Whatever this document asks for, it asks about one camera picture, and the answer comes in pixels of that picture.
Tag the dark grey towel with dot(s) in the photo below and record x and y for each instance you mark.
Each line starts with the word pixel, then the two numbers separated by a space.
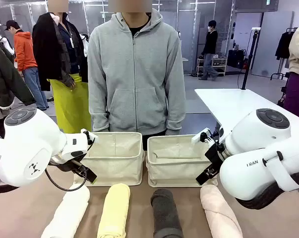
pixel 165 213

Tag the beige fabric basket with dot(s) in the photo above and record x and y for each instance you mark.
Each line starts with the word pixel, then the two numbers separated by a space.
pixel 171 173
pixel 114 168

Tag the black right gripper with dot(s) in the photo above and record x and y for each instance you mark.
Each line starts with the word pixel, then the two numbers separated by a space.
pixel 215 153

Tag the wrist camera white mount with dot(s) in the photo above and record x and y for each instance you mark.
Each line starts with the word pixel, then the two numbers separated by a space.
pixel 197 137
pixel 86 134

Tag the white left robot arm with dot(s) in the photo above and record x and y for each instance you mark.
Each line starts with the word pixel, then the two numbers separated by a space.
pixel 27 148

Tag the person in beige jacket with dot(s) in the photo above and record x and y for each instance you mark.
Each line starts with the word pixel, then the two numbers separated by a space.
pixel 298 62

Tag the person in dark green jacket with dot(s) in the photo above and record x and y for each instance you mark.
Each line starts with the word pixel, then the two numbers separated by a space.
pixel 3 79

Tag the black clothes rack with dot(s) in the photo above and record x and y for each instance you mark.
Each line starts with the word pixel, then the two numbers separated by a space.
pixel 279 75

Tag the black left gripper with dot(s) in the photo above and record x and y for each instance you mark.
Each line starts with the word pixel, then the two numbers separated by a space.
pixel 70 167

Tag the white shoe rack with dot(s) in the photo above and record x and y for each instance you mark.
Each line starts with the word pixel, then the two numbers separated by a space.
pixel 222 63

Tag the black suitcase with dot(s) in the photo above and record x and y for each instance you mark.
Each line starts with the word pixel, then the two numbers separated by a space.
pixel 236 58

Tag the person in black with mask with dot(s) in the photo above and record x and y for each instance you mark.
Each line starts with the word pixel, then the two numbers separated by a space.
pixel 210 44

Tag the pink towel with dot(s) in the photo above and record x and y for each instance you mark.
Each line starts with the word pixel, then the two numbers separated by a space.
pixel 218 215

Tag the hanging black garment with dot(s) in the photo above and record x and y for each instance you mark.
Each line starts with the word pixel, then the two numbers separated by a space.
pixel 284 45

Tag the person's left forearm grey sleeve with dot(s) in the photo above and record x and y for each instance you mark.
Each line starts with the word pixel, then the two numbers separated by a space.
pixel 176 111

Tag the white table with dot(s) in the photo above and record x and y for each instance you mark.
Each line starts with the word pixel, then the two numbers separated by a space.
pixel 228 104

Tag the rolled white towel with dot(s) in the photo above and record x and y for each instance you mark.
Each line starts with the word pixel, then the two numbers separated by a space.
pixel 70 210

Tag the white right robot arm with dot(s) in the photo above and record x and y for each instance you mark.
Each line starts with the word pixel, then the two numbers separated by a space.
pixel 253 161

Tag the yellow towel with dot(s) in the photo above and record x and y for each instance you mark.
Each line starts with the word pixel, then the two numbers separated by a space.
pixel 114 210

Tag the person's right forearm grey sleeve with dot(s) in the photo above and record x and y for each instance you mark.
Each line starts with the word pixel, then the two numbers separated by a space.
pixel 98 111

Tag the black tripod pole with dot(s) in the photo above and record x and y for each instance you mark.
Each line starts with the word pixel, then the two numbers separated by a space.
pixel 249 62

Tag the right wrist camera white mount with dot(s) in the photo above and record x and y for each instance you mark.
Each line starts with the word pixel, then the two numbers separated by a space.
pixel 197 137

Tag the person in grey hoodie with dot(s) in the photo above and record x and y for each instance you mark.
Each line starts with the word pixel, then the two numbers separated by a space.
pixel 137 74

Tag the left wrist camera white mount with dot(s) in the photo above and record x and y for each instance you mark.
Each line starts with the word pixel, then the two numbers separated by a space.
pixel 86 134

